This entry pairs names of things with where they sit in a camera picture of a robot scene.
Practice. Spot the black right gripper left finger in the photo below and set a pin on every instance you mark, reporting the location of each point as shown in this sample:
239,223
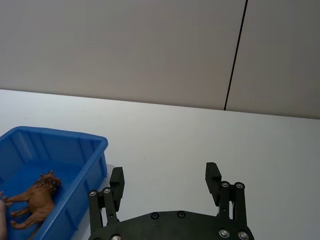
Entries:
117,186

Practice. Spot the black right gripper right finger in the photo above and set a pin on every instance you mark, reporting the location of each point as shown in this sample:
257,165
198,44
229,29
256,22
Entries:
213,183

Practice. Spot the blue plastic bin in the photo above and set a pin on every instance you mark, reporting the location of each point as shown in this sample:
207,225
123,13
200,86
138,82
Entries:
82,160

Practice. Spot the brown toy lion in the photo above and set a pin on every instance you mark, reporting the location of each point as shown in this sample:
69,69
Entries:
41,200

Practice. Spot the pale pink object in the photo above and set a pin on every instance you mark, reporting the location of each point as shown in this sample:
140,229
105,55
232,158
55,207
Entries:
2,220

